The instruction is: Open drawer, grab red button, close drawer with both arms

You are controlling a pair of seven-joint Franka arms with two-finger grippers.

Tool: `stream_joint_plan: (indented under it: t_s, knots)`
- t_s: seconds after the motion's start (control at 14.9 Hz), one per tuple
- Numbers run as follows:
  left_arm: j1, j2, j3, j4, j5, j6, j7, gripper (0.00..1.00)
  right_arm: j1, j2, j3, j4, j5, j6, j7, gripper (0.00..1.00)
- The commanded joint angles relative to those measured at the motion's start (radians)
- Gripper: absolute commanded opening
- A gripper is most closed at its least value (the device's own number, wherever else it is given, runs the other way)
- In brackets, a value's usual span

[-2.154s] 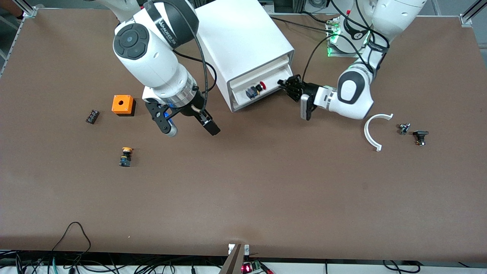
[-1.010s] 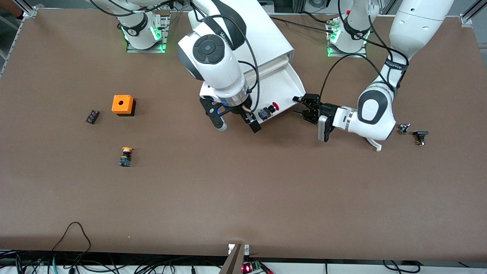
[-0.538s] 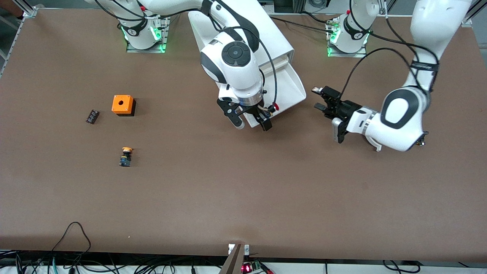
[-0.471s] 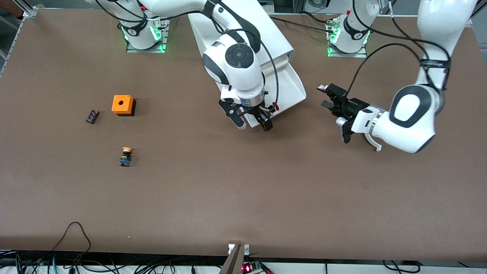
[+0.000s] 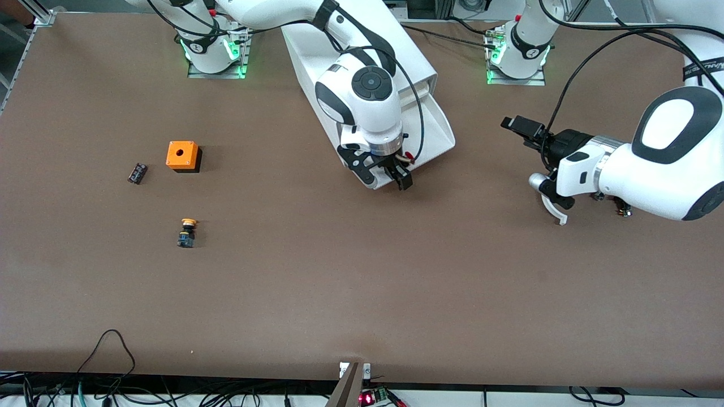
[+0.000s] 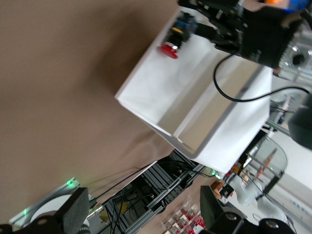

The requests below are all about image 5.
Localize yellow push button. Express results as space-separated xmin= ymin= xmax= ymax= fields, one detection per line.
xmin=176 ymin=218 xmax=198 ymax=249

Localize white curved plastic arc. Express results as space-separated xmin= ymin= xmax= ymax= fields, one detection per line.
xmin=540 ymin=192 xmax=568 ymax=226

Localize orange box with hole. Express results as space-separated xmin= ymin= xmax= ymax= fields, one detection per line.
xmin=166 ymin=141 xmax=202 ymax=174

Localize circuit board with red light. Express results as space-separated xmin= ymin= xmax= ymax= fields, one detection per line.
xmin=359 ymin=387 xmax=392 ymax=406

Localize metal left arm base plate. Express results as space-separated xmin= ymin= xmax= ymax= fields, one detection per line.
xmin=486 ymin=25 xmax=546 ymax=86

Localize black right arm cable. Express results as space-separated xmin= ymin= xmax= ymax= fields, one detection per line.
xmin=147 ymin=0 xmax=425 ymax=162

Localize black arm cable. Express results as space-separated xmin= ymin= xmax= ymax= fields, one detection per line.
xmin=147 ymin=0 xmax=425 ymax=162
xmin=540 ymin=0 xmax=724 ymax=170

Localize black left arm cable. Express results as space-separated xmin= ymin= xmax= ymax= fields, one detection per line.
xmin=540 ymin=0 xmax=724 ymax=170

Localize black cable behind cabinet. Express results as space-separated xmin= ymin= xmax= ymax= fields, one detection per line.
xmin=396 ymin=23 xmax=498 ymax=51

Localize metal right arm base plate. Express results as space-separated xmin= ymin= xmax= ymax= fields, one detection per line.
xmin=188 ymin=23 xmax=252 ymax=79

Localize grey angled post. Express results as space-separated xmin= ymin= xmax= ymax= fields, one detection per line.
xmin=325 ymin=362 xmax=364 ymax=407

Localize black curled cable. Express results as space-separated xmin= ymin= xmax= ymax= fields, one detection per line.
xmin=568 ymin=386 xmax=624 ymax=407

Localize tangled black cables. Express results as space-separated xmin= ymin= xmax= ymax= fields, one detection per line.
xmin=0 ymin=370 xmax=340 ymax=407

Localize black looped cable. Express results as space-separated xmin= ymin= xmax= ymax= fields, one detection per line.
xmin=75 ymin=330 xmax=137 ymax=391

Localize aluminium frame profile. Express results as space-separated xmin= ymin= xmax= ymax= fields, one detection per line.
xmin=0 ymin=0 xmax=58 ymax=114

